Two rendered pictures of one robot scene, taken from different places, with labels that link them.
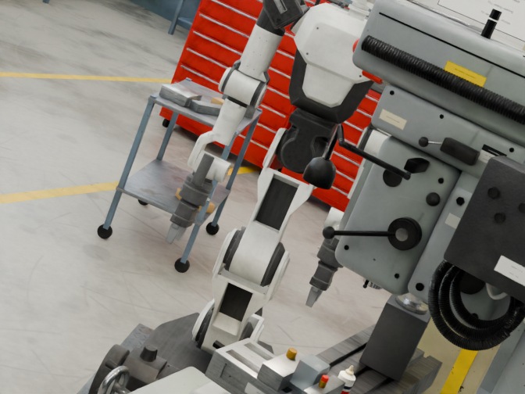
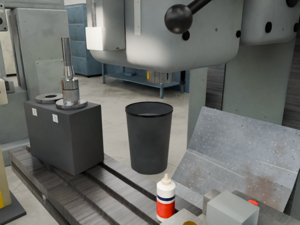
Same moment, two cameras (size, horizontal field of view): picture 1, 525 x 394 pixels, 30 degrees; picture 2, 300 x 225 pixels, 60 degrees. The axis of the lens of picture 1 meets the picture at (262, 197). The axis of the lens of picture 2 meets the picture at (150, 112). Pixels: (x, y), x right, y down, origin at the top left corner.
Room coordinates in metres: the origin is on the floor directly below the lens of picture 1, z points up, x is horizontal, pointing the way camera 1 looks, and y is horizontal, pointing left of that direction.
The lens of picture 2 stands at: (1.99, 0.11, 1.37)
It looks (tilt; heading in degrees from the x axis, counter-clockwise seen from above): 18 degrees down; 292
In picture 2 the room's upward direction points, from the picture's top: straight up
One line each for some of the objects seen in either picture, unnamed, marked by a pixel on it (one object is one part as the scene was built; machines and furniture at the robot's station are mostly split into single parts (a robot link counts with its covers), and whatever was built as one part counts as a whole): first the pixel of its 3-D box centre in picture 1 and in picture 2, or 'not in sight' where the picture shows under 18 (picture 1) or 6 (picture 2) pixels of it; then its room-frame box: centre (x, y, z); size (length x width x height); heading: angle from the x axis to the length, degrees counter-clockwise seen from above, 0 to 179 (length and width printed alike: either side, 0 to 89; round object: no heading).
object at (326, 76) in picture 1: (340, 59); not in sight; (2.93, -0.06, 1.63); 0.34 x 0.30 x 0.36; 85
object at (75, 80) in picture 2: not in sight; (69, 80); (2.48, -0.48, 1.23); 0.05 x 0.05 x 0.01
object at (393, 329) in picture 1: (400, 327); (64, 129); (2.53, -0.49, 1.07); 0.22 x 0.12 x 0.20; 167
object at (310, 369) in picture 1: (310, 374); (231, 221); (2.00, -0.25, 1.08); 0.06 x 0.05 x 0.06; 154
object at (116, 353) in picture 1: (108, 376); not in sight; (2.69, 0.23, 0.50); 0.20 x 0.05 x 0.20; 175
